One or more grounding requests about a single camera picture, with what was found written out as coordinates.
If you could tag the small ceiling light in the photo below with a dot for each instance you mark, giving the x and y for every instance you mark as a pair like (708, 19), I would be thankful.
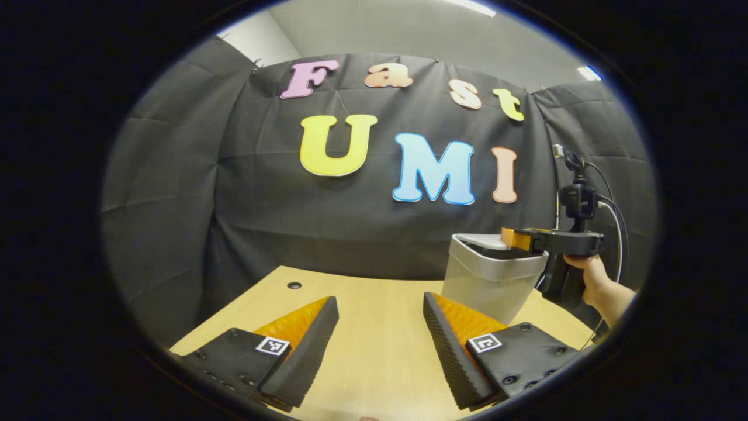
(589, 73)

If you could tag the white desktop garbage bin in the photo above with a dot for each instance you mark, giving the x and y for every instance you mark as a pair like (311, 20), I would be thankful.
(491, 280)

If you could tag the wooden desktop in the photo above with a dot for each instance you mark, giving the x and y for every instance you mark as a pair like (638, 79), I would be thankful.
(380, 333)

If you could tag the long ceiling light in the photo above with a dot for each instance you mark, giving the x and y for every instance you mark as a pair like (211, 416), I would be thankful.
(473, 7)

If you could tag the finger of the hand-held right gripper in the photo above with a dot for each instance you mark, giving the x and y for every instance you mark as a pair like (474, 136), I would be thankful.
(517, 238)

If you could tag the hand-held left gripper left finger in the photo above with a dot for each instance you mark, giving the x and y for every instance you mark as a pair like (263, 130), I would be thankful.
(304, 356)

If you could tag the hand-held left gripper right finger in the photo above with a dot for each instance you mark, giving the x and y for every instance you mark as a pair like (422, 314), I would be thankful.
(450, 356)

